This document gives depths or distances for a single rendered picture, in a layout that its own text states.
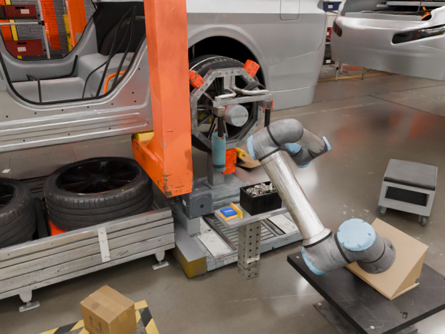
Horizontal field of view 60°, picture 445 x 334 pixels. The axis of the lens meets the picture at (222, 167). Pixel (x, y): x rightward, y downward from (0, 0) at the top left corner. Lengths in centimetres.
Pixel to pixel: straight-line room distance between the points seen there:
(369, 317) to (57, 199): 172
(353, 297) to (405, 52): 310
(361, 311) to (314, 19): 204
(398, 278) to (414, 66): 296
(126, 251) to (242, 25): 161
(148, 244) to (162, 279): 23
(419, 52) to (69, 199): 358
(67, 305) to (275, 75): 202
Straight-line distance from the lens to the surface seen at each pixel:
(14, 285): 236
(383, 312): 192
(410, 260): 200
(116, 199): 231
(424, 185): 308
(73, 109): 246
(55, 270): 233
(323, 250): 186
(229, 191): 288
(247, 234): 221
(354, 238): 181
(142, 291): 238
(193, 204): 246
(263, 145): 182
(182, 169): 214
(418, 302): 203
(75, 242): 226
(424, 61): 454
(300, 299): 232
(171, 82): 198
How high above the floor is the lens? 156
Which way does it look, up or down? 24 degrees down
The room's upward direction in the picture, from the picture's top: straight up
